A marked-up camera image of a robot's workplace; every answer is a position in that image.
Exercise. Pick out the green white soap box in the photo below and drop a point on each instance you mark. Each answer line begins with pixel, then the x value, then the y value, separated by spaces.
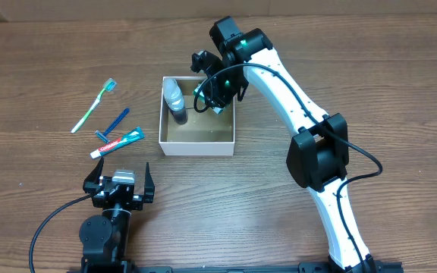
pixel 201 98

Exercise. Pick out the clear bottle with black cap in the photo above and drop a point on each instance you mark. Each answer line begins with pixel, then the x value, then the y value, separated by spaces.
pixel 175 100

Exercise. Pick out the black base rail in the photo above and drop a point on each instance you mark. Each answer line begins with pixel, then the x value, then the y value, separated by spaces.
pixel 303 267

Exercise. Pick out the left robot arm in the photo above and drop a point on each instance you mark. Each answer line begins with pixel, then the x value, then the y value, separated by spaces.
pixel 104 236

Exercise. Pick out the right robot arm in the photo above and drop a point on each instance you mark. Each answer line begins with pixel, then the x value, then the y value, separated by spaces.
pixel 317 157

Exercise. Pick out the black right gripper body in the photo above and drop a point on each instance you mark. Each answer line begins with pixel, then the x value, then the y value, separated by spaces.
pixel 230 80

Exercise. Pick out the green white toothbrush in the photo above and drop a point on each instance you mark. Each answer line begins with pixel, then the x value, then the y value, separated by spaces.
pixel 107 87

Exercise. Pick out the white cardboard box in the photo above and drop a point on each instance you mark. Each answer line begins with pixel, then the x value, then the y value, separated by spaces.
pixel 204 134

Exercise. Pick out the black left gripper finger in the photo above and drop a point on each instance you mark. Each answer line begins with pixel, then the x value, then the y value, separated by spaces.
pixel 92 181
pixel 149 186

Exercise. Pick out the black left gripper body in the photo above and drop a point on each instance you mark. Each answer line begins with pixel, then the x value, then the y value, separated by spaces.
pixel 137 203

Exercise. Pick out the blue disposable razor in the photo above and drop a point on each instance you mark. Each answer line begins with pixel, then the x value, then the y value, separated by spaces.
pixel 103 135

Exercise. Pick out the Colgate toothpaste tube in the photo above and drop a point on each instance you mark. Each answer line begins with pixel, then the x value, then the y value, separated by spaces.
pixel 131 137

